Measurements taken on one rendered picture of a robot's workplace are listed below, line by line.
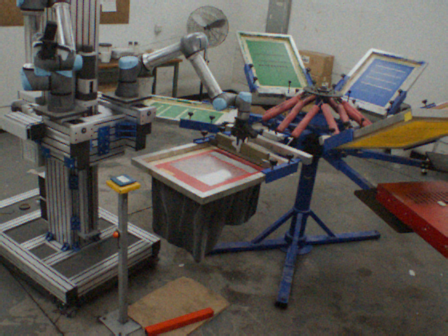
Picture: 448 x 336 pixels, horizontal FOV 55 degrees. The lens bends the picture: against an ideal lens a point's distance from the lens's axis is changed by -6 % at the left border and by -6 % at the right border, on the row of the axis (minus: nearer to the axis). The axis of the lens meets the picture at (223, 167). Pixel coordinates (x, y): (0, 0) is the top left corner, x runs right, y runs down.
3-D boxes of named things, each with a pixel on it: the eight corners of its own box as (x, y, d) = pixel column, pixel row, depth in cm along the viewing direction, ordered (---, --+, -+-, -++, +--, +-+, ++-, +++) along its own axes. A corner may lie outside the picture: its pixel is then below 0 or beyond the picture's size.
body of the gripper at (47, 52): (57, 62, 179) (52, 57, 189) (59, 42, 177) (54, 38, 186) (38, 60, 175) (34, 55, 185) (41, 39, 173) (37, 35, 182)
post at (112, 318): (119, 339, 253) (117, 194, 216) (98, 318, 266) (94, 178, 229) (148, 323, 268) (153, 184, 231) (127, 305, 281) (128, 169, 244)
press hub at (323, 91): (299, 263, 346) (333, 94, 295) (261, 242, 370) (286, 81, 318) (325, 246, 373) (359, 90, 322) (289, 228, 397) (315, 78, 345)
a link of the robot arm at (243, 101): (240, 90, 267) (254, 93, 264) (238, 108, 271) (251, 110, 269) (236, 93, 260) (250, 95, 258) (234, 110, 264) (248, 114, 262)
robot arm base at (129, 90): (109, 94, 272) (110, 78, 268) (126, 90, 284) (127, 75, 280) (126, 98, 264) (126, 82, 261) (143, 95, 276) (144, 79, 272)
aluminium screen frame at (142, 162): (202, 205, 217) (202, 198, 216) (130, 164, 253) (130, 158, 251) (296, 169, 272) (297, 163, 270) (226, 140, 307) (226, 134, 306)
